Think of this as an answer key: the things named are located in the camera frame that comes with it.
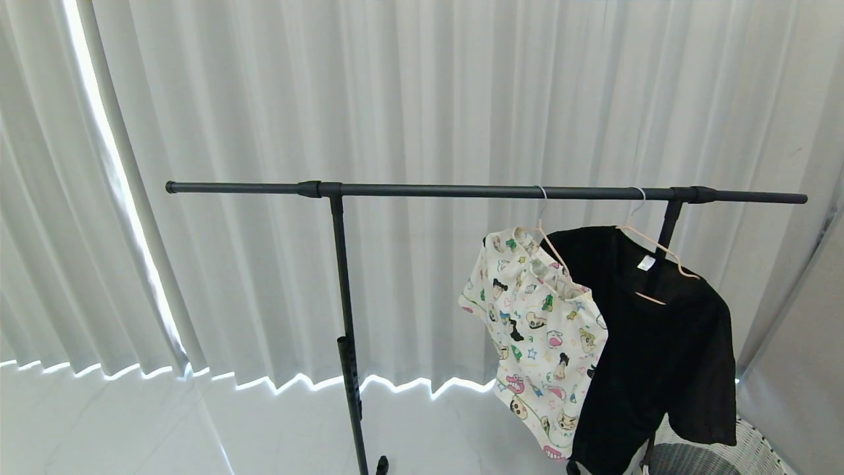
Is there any pink clothes hanger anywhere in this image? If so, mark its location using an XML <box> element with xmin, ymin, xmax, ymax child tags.
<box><xmin>514</xmin><ymin>186</ymin><xmax>574</xmax><ymax>278</ymax></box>
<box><xmin>617</xmin><ymin>187</ymin><xmax>701</xmax><ymax>306</ymax></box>

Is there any cream printed shirt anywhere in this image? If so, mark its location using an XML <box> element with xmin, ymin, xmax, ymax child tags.
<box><xmin>460</xmin><ymin>228</ymin><xmax>609</xmax><ymax>460</ymax></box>

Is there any black t-shirt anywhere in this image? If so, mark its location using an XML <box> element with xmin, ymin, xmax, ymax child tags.
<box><xmin>541</xmin><ymin>226</ymin><xmax>738</xmax><ymax>475</ymax></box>

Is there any black clothes rack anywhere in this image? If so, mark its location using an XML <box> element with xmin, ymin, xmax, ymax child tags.
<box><xmin>165</xmin><ymin>180</ymin><xmax>808</xmax><ymax>475</ymax></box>

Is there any white laundry basket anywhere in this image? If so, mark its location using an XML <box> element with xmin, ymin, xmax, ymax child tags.
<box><xmin>643</xmin><ymin>414</ymin><xmax>799</xmax><ymax>475</ymax></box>

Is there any white curtain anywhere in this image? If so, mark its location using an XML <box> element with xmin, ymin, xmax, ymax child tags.
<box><xmin>0</xmin><ymin>0</ymin><xmax>844</xmax><ymax>396</ymax></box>

